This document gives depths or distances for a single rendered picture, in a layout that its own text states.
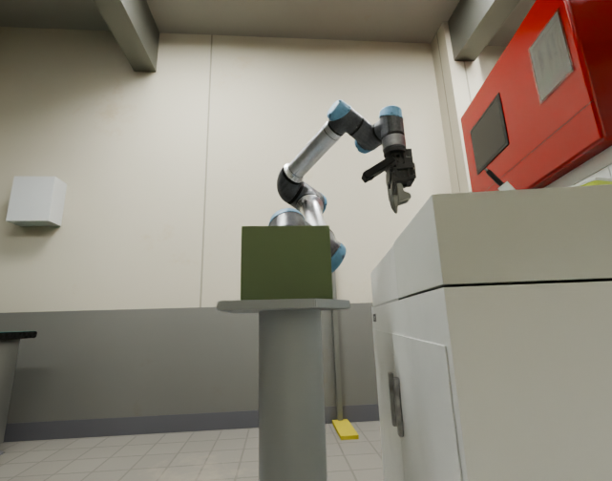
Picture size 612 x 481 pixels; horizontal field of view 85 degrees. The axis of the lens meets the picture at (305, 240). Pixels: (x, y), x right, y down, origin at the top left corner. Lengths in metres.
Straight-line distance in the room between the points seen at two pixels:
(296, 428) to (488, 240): 0.56
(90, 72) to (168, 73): 0.71
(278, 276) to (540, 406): 0.54
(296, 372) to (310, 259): 0.27
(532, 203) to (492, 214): 0.06
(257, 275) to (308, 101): 2.80
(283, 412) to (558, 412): 0.51
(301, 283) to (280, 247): 0.10
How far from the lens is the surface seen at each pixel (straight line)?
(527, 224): 0.62
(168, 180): 3.20
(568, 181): 1.41
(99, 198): 3.35
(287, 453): 0.86
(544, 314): 0.60
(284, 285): 0.82
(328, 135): 1.23
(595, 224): 0.67
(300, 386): 0.83
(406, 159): 1.14
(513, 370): 0.58
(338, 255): 1.06
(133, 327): 3.01
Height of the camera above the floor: 0.77
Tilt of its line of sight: 13 degrees up
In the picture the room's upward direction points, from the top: 2 degrees counter-clockwise
